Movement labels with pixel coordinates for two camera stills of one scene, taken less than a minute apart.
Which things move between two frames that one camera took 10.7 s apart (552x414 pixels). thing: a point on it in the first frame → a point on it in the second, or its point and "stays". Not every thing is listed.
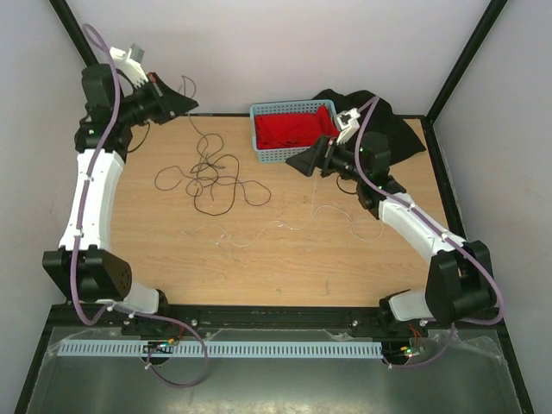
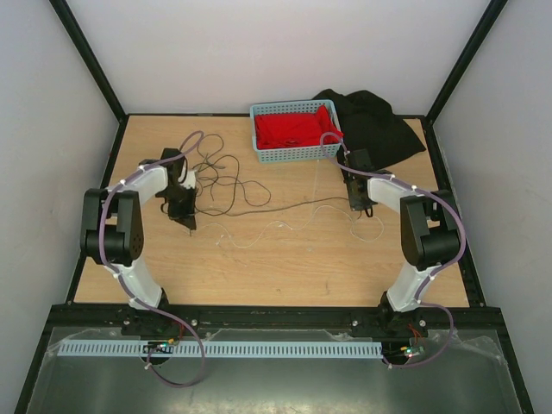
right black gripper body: [339, 160] → [357, 202]
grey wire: [207, 162] → [262, 185]
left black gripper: [171, 103] → [185, 216]
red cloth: [293, 130] stays
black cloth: [380, 119] stays
